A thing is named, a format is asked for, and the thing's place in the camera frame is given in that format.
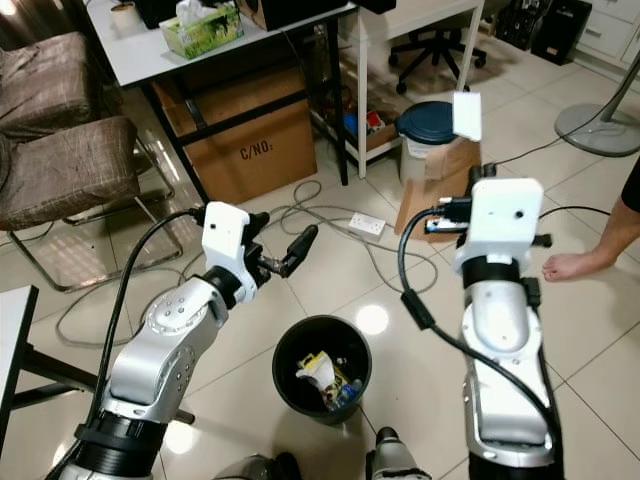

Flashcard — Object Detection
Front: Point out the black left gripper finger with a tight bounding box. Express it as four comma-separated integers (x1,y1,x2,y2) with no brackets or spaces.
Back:
280,224,320,279

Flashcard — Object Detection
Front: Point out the white bin with blue lid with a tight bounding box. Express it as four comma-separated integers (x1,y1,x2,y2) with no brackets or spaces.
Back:
396,100,461,187

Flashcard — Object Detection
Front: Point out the black round trash bin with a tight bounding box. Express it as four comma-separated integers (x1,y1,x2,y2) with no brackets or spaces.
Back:
272,315,374,426

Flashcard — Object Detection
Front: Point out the person's bare hand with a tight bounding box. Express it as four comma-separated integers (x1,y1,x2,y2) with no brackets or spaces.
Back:
541,249,617,284

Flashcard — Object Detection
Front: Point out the brown flat cardboard piece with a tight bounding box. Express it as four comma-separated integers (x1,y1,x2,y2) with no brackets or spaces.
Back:
394,138,483,243

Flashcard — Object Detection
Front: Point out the white paper card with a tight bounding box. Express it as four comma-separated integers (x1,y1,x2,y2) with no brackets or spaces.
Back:
452,91,483,142

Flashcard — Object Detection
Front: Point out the white power strip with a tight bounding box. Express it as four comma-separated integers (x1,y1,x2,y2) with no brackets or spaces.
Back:
347,211,388,240

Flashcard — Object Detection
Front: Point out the brown cardboard box with print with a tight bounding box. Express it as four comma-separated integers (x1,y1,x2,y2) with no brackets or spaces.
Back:
153,62,318,207

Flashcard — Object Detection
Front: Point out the grey round fan base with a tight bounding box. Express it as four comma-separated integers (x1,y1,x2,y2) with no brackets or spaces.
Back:
554,48,640,159

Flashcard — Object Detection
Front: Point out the white yellow crumpled wrapper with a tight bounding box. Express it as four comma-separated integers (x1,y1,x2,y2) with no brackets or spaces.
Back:
295,349,339,398

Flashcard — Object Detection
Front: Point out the black office chair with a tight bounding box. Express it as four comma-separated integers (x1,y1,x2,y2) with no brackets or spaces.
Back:
389,26,489,97

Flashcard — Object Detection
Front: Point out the black equipment case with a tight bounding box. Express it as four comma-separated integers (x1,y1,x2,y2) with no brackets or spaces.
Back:
494,0,594,65

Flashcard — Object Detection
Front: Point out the brown cushioned metal chair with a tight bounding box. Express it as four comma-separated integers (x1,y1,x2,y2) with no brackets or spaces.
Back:
0,31,109,141
0,114,173,294

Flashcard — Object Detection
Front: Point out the white drawer cabinet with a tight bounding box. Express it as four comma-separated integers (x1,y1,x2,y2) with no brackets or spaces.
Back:
574,0,640,67

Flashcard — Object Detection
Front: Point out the robot left leg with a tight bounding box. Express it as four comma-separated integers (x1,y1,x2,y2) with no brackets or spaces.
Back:
216,451,303,480

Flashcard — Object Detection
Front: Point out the robot leg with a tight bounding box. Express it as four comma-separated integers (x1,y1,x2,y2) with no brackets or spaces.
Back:
216,451,303,480
364,426,433,480

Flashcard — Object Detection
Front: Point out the robot right leg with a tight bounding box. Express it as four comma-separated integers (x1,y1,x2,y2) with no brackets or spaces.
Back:
364,426,433,480

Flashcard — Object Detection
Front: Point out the green tissue box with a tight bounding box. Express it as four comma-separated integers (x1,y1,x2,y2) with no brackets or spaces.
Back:
159,0,245,59

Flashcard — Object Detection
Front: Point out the white table with black legs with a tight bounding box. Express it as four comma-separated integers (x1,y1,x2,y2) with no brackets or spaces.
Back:
82,0,359,213

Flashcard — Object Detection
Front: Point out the white paper cup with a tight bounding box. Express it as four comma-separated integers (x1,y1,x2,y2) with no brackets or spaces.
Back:
109,2,144,37

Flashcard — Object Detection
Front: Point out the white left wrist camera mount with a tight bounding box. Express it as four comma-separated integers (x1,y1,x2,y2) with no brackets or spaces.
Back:
202,201,262,283

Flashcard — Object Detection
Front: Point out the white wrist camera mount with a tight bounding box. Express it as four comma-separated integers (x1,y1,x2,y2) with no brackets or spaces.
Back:
202,201,262,283
454,177,545,277

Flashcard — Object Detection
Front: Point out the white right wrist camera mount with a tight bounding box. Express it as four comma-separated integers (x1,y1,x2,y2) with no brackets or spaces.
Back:
454,177,545,277

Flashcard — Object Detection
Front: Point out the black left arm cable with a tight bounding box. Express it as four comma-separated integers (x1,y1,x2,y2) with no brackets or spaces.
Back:
50,206,207,480

